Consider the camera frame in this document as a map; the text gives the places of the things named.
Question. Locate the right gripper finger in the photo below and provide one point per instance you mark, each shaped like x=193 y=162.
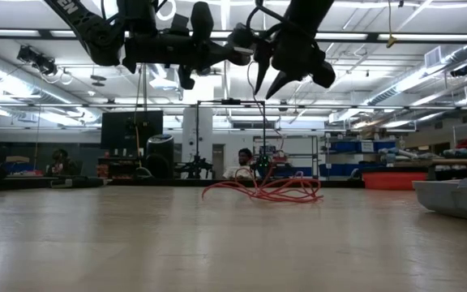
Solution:
x=283 y=83
x=262 y=61

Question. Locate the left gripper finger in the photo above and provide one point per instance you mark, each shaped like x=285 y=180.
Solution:
x=233 y=57

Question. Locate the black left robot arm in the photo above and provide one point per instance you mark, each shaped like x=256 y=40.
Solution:
x=91 y=28

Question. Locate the black monitor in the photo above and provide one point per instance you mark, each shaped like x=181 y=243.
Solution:
x=116 y=130

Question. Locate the yellow hanging tag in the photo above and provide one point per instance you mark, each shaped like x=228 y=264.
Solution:
x=391 y=40

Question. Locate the white pillar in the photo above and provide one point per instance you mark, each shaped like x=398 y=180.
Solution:
x=189 y=142

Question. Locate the person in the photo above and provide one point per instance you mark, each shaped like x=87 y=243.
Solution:
x=233 y=172
x=61 y=162

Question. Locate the red plastic bin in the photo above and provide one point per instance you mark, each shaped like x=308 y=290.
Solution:
x=391 y=181

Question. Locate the black ceiling fixture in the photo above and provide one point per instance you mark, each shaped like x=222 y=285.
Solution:
x=459 y=71

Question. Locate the wooden room table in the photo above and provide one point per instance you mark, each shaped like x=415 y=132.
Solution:
x=440 y=162

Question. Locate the grey tool kit case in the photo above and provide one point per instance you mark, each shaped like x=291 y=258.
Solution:
x=460 y=198

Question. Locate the black rig camera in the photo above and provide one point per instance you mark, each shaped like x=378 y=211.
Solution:
x=204 y=69
x=35 y=58

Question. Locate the black room station frame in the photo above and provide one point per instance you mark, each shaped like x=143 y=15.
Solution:
x=230 y=101

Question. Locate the black overhead frame bar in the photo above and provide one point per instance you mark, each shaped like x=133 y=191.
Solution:
x=45 y=34

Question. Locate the silver ceiling duct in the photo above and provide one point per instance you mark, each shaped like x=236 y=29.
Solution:
x=460 y=54

